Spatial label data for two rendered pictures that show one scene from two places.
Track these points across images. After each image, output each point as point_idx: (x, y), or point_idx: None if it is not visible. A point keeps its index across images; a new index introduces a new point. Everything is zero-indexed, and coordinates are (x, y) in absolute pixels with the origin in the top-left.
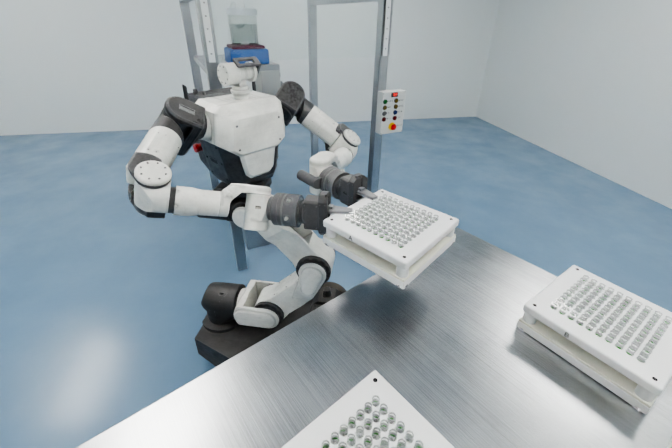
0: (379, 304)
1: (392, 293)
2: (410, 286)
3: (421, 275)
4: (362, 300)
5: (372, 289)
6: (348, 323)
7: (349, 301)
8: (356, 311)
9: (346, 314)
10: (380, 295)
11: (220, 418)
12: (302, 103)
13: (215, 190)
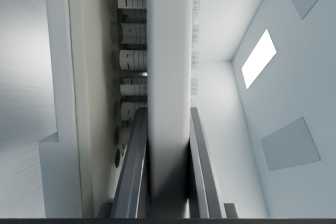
0: (44, 126)
1: (42, 89)
2: (48, 51)
3: (43, 9)
4: (24, 150)
5: (15, 113)
6: (42, 196)
7: (11, 179)
8: (34, 173)
9: (30, 195)
10: (34, 110)
11: None
12: None
13: None
